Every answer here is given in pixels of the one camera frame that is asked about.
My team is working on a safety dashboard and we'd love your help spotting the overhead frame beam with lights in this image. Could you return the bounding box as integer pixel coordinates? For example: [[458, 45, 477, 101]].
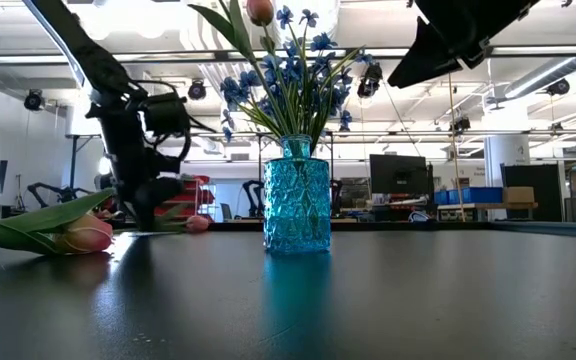
[[0, 45, 576, 65]]

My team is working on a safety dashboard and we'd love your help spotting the black ceiling spotlight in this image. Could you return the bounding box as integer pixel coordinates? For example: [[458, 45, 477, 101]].
[[22, 88, 45, 112], [545, 77, 572, 97], [450, 115, 472, 134], [187, 78, 208, 101], [356, 62, 384, 99]]

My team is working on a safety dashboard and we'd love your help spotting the silver ventilation duct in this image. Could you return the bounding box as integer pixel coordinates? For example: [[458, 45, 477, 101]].
[[503, 52, 576, 100]]

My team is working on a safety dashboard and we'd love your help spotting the brown cardboard box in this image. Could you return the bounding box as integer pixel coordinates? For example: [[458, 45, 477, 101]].
[[502, 186, 536, 204]]

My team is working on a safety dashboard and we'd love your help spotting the pink artificial tulip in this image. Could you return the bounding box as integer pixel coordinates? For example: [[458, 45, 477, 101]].
[[0, 187, 117, 257], [187, 0, 289, 146], [155, 202, 211, 235]]

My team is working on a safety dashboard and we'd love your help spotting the yellow hanging cord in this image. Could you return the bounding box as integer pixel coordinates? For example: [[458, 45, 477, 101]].
[[446, 72, 468, 222]]

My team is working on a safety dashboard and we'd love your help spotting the black computer monitor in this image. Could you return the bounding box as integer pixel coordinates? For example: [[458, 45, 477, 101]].
[[369, 153, 430, 197]]

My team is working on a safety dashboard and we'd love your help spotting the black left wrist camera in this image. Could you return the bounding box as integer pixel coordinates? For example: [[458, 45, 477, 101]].
[[141, 91, 193, 139]]

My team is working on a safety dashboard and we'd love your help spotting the wooden top workbench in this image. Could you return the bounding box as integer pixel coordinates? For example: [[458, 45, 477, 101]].
[[435, 201, 539, 222]]

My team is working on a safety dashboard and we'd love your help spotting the red shelving unit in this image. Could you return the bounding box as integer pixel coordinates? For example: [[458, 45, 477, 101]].
[[182, 174, 217, 221]]

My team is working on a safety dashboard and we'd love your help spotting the large blue storage bin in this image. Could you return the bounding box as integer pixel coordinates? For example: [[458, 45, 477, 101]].
[[460, 186, 504, 205]]

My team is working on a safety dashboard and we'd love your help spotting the blue textured glass vase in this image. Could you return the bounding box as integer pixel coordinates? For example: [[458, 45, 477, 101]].
[[262, 133, 333, 256]]

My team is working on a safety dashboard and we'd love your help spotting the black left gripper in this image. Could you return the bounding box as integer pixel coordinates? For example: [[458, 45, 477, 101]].
[[98, 97, 187, 234]]

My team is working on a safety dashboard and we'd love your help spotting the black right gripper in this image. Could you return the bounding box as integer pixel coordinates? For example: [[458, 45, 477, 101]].
[[388, 0, 542, 89]]

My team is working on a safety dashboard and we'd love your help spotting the black cabinet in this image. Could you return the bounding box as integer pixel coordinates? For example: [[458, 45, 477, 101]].
[[499, 163, 563, 222]]

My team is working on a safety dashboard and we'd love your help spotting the small blue storage bin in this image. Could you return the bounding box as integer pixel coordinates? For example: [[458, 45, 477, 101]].
[[435, 188, 462, 206]]

